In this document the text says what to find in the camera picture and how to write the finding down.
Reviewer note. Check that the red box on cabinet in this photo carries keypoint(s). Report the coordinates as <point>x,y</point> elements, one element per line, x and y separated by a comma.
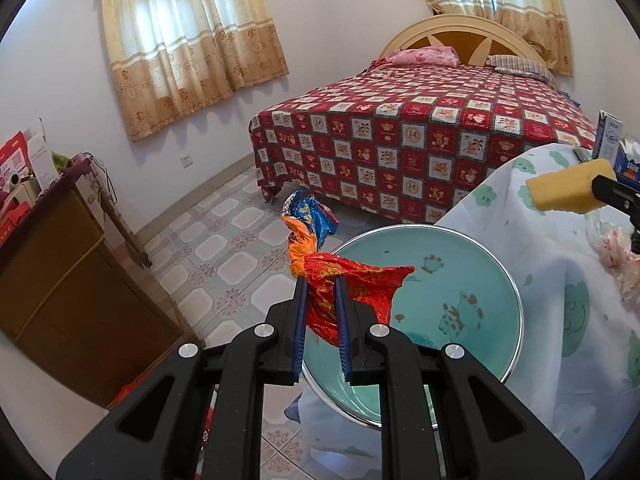
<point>15,164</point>

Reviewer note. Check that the red bag on floor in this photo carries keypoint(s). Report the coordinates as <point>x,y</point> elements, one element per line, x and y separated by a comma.
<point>126,390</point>

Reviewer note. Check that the teal cartoon trash bin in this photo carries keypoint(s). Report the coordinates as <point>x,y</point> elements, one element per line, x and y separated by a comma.
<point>459,291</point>

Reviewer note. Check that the striped pillow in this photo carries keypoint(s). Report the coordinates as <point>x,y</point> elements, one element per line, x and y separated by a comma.
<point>522,67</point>

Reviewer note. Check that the white wall socket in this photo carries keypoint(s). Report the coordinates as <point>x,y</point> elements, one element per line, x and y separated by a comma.
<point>186,161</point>

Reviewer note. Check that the white box on cabinet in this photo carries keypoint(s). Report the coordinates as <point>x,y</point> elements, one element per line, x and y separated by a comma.
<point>40,158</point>

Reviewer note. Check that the red patterned bedspread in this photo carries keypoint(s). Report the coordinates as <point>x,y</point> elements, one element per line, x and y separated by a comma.
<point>409,142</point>

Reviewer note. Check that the tall white milk carton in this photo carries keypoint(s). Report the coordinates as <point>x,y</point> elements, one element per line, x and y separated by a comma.
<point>609,132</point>

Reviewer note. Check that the beige curtain left window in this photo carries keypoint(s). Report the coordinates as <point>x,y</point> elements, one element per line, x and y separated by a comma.
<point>172,58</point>

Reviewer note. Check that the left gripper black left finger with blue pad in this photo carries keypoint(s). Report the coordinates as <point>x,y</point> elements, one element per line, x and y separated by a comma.
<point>199,413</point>

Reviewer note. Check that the cream wooden headboard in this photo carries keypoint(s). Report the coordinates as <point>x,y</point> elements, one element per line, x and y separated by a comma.
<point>472,37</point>

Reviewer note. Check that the clear pink plastic bag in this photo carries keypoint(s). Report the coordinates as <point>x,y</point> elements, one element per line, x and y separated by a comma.
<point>612,245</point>

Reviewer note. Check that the white tablecloth green clouds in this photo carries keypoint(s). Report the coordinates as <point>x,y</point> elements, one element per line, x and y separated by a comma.
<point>578,369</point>

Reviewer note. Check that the red orange blue snack bag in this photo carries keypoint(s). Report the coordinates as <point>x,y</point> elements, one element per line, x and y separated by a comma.
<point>310,224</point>

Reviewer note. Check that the pink pillow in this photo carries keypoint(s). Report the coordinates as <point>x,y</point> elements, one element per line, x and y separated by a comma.
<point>439,55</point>

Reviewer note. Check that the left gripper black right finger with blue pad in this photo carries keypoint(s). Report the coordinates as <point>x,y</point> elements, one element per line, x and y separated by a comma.
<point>443,414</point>

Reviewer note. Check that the brown wooden cabinet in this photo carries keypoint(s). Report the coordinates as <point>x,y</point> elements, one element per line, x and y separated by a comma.
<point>90,315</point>

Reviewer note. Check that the blue white gable carton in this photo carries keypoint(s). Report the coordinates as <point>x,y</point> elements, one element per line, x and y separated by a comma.
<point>627,164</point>

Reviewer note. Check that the yellow sponge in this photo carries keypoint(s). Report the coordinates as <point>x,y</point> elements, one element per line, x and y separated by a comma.
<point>569,189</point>

